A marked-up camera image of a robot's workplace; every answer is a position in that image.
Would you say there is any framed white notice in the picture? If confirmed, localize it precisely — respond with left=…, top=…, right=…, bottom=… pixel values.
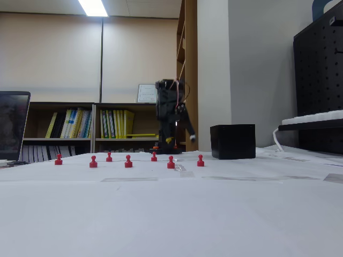
left=137, top=84, right=158, bottom=104

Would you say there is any white paper table cover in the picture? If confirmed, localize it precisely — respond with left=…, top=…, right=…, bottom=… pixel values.
left=0, top=151, right=343, bottom=257

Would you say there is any plain yellow binder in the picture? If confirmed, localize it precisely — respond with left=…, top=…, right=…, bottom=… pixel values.
left=117, top=109, right=125, bottom=139
left=112, top=109, right=119, bottom=139

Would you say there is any black pegboard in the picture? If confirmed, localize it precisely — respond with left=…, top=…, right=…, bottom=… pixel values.
left=293, top=2, right=343, bottom=155

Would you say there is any white power cable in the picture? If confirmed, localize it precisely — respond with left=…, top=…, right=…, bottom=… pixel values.
left=272, top=127, right=285, bottom=152

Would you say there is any dark blue rounded object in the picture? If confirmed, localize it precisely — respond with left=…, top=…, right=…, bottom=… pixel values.
left=312, top=0, right=333, bottom=22

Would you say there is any white yellow spine book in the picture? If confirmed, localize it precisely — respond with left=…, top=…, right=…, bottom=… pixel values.
left=60, top=109, right=73, bottom=139

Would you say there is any pale green spine book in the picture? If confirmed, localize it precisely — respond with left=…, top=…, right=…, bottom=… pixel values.
left=83, top=110, right=93, bottom=139

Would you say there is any slim yellow book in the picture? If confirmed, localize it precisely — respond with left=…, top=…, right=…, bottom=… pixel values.
left=44, top=111, right=58, bottom=139

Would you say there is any wide yellow binder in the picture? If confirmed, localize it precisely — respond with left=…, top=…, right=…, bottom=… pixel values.
left=123, top=109, right=136, bottom=139

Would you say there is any ceiling light panel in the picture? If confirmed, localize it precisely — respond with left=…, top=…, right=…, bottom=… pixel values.
left=77, top=0, right=109, bottom=18

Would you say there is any low wooden bookshelf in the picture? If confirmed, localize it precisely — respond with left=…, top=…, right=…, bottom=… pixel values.
left=23, top=101, right=96, bottom=163
left=92, top=102, right=160, bottom=154

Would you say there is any black square bin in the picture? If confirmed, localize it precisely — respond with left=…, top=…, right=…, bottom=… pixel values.
left=210, top=124, right=256, bottom=161

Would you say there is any black binder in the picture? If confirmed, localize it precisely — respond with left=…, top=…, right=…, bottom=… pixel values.
left=50, top=112, right=67, bottom=139

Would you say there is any white power strip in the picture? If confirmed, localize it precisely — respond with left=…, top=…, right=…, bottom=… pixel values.
left=281, top=109, right=343, bottom=126

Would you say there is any laptop with dark screen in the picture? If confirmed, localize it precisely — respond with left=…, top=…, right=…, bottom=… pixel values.
left=0, top=90, right=32, bottom=162

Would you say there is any black vertical wall conduit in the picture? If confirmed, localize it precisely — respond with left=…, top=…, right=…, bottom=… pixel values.
left=100, top=17, right=105, bottom=104

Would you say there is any blue white spine book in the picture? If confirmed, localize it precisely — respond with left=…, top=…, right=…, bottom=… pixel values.
left=76, top=109, right=86, bottom=139

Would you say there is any tall wooden shelf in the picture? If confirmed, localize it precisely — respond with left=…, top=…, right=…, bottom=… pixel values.
left=176, top=0, right=199, bottom=152

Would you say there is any red white servo cable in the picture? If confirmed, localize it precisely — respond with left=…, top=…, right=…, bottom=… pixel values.
left=173, top=77, right=191, bottom=109

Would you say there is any yellow binder white label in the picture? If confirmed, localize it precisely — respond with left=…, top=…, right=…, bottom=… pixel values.
left=100, top=109, right=108, bottom=139
left=106, top=109, right=114, bottom=139

